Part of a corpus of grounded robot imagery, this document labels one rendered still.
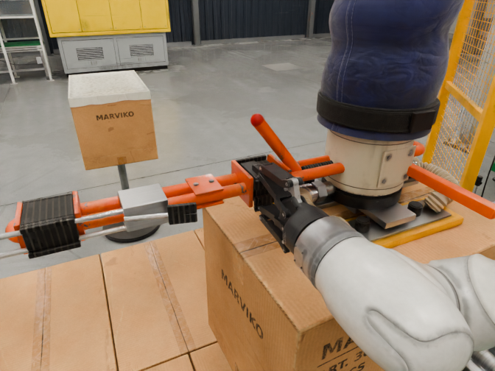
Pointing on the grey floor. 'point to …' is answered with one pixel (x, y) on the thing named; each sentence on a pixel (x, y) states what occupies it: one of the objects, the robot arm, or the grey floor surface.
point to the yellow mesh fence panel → (476, 157)
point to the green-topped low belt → (27, 51)
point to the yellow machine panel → (109, 34)
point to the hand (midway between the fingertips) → (255, 181)
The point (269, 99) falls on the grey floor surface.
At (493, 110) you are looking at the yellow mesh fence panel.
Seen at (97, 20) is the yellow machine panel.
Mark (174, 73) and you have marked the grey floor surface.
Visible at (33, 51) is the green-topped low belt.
